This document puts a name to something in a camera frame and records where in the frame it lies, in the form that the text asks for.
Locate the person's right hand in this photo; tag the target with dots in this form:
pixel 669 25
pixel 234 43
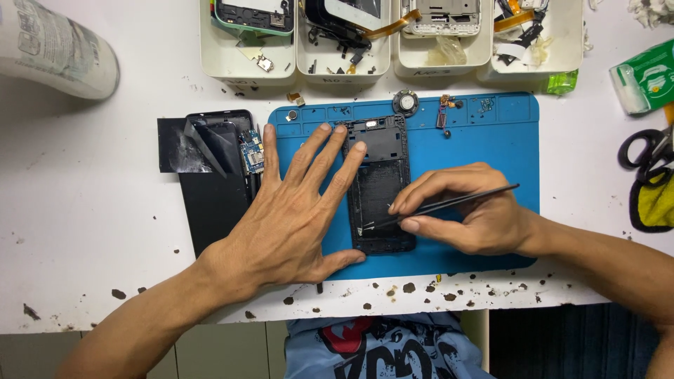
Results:
pixel 484 221

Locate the person's left hand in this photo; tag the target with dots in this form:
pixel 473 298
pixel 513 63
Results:
pixel 279 237

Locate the black tweezers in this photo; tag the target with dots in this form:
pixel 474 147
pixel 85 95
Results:
pixel 474 195

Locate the black phone frame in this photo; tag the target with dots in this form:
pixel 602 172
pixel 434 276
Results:
pixel 382 179

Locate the black phone screen panel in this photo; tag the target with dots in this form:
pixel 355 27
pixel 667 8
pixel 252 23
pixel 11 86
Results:
pixel 210 210

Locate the blue repair mat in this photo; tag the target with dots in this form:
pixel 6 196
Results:
pixel 474 142

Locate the blue phone circuit board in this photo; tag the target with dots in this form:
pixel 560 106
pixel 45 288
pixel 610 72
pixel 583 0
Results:
pixel 251 152

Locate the small green circuit piece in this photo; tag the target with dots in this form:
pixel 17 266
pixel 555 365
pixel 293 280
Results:
pixel 486 105

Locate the black foil sheet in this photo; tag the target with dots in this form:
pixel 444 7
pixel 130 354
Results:
pixel 176 150

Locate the small gold flex part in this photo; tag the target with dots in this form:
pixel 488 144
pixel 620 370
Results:
pixel 296 99

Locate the round phone speaker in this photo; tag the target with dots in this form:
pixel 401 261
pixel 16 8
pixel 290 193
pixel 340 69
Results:
pixel 405 102

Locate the person's blue printed shirt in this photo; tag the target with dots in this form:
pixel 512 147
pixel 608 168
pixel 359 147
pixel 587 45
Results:
pixel 379 352

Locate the green transparent box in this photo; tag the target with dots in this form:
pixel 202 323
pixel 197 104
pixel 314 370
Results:
pixel 562 82

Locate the black scissors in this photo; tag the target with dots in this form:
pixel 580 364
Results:
pixel 642 152

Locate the clear plastic bag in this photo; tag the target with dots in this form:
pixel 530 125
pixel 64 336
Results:
pixel 447 51

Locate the small metal phone part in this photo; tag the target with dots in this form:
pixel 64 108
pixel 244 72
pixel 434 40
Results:
pixel 265 63

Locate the yellow cloth with black edge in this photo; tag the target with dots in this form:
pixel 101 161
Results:
pixel 658 202

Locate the white plastic tray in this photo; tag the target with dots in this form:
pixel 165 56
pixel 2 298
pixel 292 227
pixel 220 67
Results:
pixel 326 60
pixel 226 60
pixel 563 37
pixel 410 55

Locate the heap of phone parts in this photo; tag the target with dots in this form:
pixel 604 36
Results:
pixel 518 31

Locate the silver phone midframe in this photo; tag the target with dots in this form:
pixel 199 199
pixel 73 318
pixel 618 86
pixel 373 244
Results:
pixel 442 18

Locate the green tissue packet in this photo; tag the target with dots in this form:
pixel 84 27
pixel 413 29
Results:
pixel 647 79

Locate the green-edged phone housing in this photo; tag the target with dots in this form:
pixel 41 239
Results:
pixel 252 18

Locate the black phone with white screen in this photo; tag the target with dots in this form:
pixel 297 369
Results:
pixel 337 18

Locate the white cotton wad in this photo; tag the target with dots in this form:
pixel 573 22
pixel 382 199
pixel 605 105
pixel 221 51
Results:
pixel 650 11

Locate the white printed bag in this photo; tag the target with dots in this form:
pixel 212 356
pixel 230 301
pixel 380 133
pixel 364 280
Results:
pixel 52 47

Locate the small camera module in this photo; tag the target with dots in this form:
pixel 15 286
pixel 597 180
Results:
pixel 291 115

